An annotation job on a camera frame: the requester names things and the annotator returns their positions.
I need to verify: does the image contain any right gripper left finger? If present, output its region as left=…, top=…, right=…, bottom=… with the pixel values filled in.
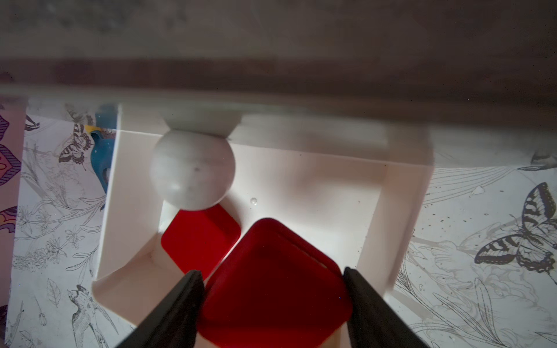
left=119, top=271, right=205, bottom=348

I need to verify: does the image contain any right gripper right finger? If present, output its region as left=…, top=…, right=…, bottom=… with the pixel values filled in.
left=343, top=268, right=428, bottom=348

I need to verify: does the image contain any red brooch box front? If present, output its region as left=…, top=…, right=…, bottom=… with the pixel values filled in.
left=161, top=204, right=241, bottom=280

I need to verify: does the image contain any red brooch box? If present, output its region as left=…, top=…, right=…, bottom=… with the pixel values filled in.
left=161, top=204, right=241, bottom=280
left=197, top=218, right=352, bottom=347

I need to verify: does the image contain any three-tier drawer cabinet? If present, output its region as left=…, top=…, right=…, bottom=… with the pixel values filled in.
left=1, top=1, right=556, bottom=347

